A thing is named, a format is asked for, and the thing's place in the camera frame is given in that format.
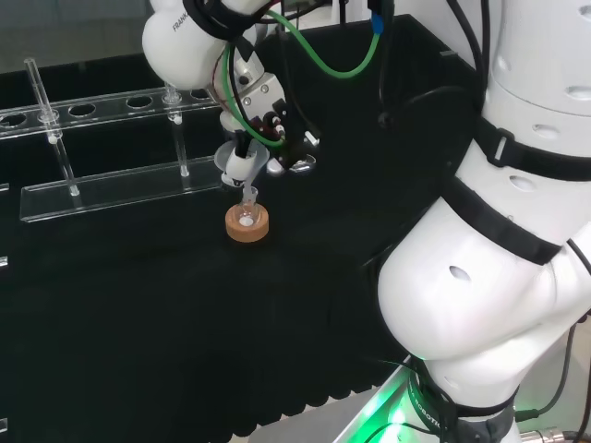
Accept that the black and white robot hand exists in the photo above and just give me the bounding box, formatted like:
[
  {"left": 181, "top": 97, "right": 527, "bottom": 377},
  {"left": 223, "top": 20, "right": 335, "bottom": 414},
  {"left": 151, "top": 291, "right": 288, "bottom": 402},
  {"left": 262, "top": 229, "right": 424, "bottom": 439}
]
[{"left": 215, "top": 58, "right": 322, "bottom": 191}]

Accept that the clear plastic funnel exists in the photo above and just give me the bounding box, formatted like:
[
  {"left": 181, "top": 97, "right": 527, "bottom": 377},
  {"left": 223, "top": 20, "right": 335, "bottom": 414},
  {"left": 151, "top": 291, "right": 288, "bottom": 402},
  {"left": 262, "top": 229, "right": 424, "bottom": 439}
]
[{"left": 213, "top": 140, "right": 270, "bottom": 205}]

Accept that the small glass round-bottom flask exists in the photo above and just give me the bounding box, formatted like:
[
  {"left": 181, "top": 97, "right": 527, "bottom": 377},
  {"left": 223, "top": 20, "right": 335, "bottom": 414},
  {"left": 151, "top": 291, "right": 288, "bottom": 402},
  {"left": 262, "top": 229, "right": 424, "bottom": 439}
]
[{"left": 232, "top": 197, "right": 260, "bottom": 230}]

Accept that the clear acrylic funnel stand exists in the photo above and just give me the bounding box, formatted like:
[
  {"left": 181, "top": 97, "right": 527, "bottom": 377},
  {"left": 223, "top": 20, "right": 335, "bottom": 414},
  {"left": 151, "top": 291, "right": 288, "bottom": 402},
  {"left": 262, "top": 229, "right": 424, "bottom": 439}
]
[{"left": 0, "top": 56, "right": 228, "bottom": 226}]

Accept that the black cloth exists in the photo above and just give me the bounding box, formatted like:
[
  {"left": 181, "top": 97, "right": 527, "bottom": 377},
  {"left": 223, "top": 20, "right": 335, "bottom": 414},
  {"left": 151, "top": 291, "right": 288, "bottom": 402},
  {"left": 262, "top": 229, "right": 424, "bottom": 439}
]
[{"left": 0, "top": 12, "right": 486, "bottom": 443}]

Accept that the green cable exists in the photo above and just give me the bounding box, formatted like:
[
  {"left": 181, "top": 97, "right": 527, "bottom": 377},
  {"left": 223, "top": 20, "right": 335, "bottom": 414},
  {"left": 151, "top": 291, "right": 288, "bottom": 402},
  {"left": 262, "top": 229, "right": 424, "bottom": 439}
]
[{"left": 221, "top": 8, "right": 387, "bottom": 150}]

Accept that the black cable with blue plug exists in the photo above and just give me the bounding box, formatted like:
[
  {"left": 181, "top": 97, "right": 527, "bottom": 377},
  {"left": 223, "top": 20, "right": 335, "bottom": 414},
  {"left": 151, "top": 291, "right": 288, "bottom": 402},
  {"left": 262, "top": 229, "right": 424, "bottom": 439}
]
[{"left": 366, "top": 0, "right": 399, "bottom": 131}]

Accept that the cork ring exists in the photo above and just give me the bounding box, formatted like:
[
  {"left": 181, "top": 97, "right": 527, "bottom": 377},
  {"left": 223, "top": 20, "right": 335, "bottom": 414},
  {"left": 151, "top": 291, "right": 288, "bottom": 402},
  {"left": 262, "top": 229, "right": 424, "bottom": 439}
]
[{"left": 224, "top": 203, "right": 271, "bottom": 243}]

